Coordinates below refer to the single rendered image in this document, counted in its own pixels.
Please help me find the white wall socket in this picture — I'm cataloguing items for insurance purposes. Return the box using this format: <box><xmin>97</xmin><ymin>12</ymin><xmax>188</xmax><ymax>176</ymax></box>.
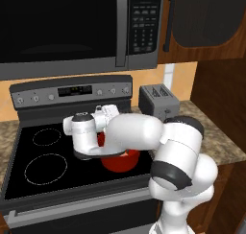
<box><xmin>162</xmin><ymin>63</ymin><xmax>176</xmax><ymax>91</ymax></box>

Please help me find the grey microwave door handle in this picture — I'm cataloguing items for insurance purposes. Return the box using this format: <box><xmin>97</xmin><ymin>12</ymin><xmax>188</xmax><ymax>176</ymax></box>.
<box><xmin>115</xmin><ymin>0</ymin><xmax>130</xmax><ymax>68</ymax></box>

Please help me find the tall brown wooden cupboard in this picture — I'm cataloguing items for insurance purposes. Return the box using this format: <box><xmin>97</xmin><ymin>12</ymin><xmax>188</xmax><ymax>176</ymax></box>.
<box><xmin>189</xmin><ymin>58</ymin><xmax>246</xmax><ymax>156</ymax></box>

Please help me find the grey toaster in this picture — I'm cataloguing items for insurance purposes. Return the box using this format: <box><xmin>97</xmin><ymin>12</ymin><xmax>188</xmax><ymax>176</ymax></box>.
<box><xmin>137</xmin><ymin>82</ymin><xmax>181</xmax><ymax>123</ymax></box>

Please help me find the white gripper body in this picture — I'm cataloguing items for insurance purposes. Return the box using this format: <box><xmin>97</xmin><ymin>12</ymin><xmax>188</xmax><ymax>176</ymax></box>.
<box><xmin>101</xmin><ymin>104</ymin><xmax>122</xmax><ymax>123</ymax></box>

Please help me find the brown wooden cupboard door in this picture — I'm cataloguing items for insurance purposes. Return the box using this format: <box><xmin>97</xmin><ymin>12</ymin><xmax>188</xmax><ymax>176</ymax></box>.
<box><xmin>157</xmin><ymin>0</ymin><xmax>246</xmax><ymax>65</ymax></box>

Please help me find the red pot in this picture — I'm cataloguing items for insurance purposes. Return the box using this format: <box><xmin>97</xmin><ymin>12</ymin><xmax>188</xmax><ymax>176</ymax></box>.
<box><xmin>96</xmin><ymin>131</ymin><xmax>141</xmax><ymax>174</ymax></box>

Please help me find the black and grey stove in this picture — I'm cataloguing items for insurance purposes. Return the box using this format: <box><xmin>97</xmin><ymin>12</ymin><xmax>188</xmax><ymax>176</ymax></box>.
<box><xmin>0</xmin><ymin>74</ymin><xmax>161</xmax><ymax>234</ymax></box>

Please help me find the brown wooden base cupboard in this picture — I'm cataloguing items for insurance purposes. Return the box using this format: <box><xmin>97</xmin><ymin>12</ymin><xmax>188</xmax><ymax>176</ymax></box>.
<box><xmin>184</xmin><ymin>160</ymin><xmax>246</xmax><ymax>234</ymax></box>

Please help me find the black and grey microwave oven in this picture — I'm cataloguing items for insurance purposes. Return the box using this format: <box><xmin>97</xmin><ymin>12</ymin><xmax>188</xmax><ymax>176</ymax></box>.
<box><xmin>0</xmin><ymin>0</ymin><xmax>166</xmax><ymax>82</ymax></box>

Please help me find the grey oven door handle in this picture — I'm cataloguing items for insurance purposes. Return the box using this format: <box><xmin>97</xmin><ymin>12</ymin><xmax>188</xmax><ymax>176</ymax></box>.
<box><xmin>4</xmin><ymin>189</ymin><xmax>158</xmax><ymax>229</ymax></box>

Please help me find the black microwave door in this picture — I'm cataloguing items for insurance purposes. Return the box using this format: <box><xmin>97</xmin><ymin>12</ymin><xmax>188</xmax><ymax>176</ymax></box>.
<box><xmin>0</xmin><ymin>0</ymin><xmax>130</xmax><ymax>73</ymax></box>

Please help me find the black oven door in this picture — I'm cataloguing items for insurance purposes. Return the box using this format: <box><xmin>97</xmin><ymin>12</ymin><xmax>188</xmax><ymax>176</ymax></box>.
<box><xmin>9</xmin><ymin>199</ymin><xmax>160</xmax><ymax>234</ymax></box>

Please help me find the black cupboard door handle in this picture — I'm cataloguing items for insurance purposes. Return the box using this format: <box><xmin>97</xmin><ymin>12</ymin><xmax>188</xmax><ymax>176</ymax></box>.
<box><xmin>161</xmin><ymin>0</ymin><xmax>177</xmax><ymax>53</ymax></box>

